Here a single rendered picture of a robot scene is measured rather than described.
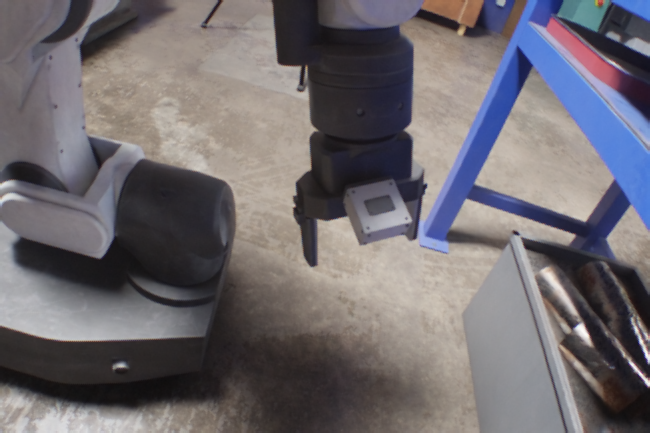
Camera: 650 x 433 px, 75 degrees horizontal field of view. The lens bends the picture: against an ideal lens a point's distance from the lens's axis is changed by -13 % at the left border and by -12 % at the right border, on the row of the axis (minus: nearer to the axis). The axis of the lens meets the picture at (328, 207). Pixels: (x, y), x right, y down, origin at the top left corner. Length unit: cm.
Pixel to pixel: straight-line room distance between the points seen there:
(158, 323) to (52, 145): 32
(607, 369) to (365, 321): 53
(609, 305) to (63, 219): 102
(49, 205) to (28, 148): 9
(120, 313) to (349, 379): 47
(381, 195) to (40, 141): 54
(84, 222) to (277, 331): 48
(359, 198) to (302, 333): 68
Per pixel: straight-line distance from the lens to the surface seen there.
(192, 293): 82
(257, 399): 94
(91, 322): 81
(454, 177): 132
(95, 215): 76
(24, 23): 65
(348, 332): 108
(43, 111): 75
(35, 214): 80
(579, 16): 409
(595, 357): 91
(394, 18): 35
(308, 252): 46
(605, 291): 110
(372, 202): 39
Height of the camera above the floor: 81
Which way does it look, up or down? 36 degrees down
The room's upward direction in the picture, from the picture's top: 19 degrees clockwise
